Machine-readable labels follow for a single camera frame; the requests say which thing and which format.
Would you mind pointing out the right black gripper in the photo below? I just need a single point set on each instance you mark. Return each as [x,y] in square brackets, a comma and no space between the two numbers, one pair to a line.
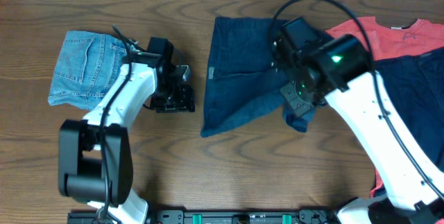
[300,106]

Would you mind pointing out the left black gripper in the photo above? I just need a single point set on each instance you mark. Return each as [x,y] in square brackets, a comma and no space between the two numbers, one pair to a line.
[177,100]

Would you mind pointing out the dark navy blue shorts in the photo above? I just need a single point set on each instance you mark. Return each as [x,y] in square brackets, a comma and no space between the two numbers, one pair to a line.
[243,82]

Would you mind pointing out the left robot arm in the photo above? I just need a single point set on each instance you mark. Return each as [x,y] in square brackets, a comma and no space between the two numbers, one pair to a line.
[95,164]

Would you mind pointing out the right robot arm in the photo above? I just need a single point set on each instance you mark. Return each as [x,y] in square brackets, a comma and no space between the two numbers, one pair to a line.
[339,63]

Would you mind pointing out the folded light blue denim shorts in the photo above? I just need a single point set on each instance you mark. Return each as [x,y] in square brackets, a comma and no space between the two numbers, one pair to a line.
[87,66]

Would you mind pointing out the dark navy garment in pile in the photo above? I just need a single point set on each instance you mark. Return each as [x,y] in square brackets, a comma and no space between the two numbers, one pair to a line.
[415,86]

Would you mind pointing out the red orange t-shirt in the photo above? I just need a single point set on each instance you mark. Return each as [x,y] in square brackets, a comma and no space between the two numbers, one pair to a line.
[420,37]

